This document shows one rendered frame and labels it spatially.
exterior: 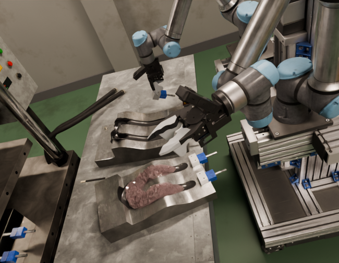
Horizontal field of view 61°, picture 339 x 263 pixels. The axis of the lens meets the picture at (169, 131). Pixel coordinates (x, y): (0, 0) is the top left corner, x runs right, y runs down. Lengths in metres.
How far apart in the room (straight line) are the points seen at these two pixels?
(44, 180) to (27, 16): 2.14
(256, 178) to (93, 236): 1.14
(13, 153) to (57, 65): 2.22
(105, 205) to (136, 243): 0.21
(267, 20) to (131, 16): 2.61
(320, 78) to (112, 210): 0.92
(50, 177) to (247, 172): 1.25
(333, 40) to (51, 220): 1.40
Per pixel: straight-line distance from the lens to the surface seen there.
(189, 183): 1.31
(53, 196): 1.69
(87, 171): 1.65
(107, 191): 1.36
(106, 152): 1.58
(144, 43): 1.45
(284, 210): 1.94
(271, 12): 0.88
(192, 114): 0.71
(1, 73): 1.76
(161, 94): 1.66
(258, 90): 0.76
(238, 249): 2.06
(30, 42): 3.67
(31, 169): 1.93
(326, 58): 0.94
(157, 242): 1.28
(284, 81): 1.10
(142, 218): 1.26
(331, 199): 2.01
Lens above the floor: 1.93
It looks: 45 degrees down
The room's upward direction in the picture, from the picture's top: 22 degrees counter-clockwise
